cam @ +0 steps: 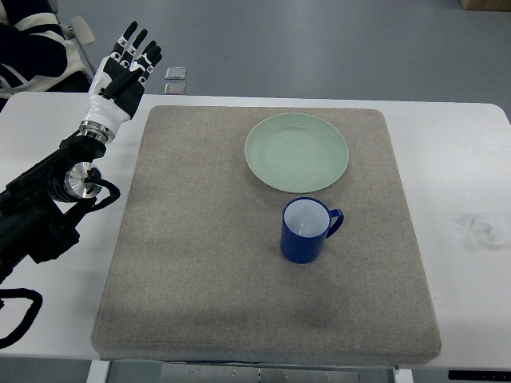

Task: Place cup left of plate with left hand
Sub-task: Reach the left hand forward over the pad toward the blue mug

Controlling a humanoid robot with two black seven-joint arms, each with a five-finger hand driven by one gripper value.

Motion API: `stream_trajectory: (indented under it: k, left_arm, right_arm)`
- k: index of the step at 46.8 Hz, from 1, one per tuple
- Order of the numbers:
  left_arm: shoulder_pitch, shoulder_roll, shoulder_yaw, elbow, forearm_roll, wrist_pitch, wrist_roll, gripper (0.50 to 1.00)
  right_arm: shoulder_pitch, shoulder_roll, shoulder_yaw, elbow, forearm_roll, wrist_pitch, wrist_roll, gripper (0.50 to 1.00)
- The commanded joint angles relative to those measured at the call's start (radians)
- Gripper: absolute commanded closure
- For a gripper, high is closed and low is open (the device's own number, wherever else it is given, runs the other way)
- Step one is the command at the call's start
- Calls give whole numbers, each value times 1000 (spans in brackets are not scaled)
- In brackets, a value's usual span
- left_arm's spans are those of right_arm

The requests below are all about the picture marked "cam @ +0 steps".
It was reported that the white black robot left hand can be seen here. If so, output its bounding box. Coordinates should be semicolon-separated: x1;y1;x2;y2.
79;22;162;144

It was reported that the blue mug white inside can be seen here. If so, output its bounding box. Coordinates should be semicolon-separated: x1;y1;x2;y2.
280;196;345;264

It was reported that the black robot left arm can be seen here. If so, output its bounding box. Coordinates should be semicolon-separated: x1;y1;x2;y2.
1;133;121;280

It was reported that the light green plate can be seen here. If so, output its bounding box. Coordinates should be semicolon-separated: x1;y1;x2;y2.
244;113;350;194

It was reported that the upper silver floor socket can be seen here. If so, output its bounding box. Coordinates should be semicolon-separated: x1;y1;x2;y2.
164;66;187;80

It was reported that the silver floor socket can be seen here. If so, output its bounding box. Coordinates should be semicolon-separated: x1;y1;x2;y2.
164;66;187;80
164;82;186;95

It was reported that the lower silver floor socket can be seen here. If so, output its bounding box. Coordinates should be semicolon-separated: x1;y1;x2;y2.
164;82;186;95

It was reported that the grey chair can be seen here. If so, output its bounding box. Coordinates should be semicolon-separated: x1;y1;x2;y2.
60;16;97;74

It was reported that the person in dark white jacket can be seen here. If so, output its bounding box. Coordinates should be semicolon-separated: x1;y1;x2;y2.
1;0;90;105

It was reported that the grey felt mat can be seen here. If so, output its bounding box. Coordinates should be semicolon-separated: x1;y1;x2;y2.
92;106;442;365

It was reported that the cardboard box corner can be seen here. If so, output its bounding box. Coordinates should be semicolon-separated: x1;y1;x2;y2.
460;0;511;12

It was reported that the black looped cable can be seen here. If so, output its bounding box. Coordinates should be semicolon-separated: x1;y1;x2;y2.
0;287;44;349

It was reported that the metal table frame bracket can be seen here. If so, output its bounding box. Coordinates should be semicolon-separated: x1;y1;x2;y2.
160;362;360;383

